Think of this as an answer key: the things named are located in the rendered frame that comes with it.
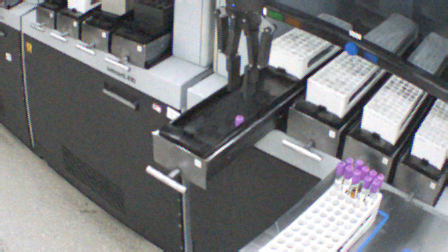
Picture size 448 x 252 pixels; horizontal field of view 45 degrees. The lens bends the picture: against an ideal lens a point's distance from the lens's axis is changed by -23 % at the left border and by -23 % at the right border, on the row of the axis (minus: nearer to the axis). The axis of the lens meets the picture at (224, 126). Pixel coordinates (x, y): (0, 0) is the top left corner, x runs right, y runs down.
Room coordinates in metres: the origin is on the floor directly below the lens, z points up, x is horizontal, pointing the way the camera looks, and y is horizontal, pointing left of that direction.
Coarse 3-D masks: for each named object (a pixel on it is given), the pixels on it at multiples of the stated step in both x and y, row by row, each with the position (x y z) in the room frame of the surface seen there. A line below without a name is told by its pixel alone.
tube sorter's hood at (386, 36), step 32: (288, 0) 1.28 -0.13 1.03; (320, 0) 1.23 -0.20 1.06; (352, 0) 1.18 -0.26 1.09; (384, 0) 1.13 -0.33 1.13; (416, 0) 1.08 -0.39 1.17; (320, 32) 1.21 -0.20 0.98; (384, 32) 1.13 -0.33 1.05; (416, 32) 1.07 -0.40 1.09; (384, 64) 1.11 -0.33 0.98; (416, 64) 1.07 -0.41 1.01
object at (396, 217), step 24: (312, 192) 0.89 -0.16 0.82; (384, 192) 0.88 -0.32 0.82; (288, 216) 0.83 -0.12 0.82; (384, 216) 0.81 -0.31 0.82; (408, 216) 0.80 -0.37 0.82; (432, 216) 0.80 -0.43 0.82; (264, 240) 0.76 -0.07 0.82; (360, 240) 0.75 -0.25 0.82; (384, 240) 0.74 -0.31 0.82; (408, 240) 0.73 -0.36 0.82; (432, 240) 0.72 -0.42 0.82
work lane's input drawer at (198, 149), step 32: (224, 96) 1.21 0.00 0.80; (256, 96) 1.22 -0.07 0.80; (288, 96) 1.22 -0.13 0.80; (160, 128) 1.07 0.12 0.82; (192, 128) 1.09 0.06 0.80; (224, 128) 1.10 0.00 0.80; (256, 128) 1.11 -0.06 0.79; (160, 160) 1.06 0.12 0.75; (192, 160) 1.01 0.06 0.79; (224, 160) 1.03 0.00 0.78
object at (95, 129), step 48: (192, 0) 1.46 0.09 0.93; (48, 48) 1.73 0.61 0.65; (96, 48) 1.56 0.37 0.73; (192, 48) 1.45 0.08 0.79; (48, 96) 1.74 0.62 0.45; (96, 96) 1.56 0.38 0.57; (144, 96) 1.43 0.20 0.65; (48, 144) 1.77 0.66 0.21; (96, 144) 1.57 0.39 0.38; (144, 144) 1.43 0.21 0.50; (96, 192) 1.60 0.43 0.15; (144, 192) 1.44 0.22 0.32
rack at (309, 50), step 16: (288, 32) 1.42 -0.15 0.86; (304, 32) 1.43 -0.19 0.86; (272, 48) 1.33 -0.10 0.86; (288, 48) 1.33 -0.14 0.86; (304, 48) 1.35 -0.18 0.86; (320, 48) 1.36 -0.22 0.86; (336, 48) 1.43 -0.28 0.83; (272, 64) 1.33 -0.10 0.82; (288, 64) 1.30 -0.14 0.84; (304, 64) 1.29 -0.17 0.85; (320, 64) 1.36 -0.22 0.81
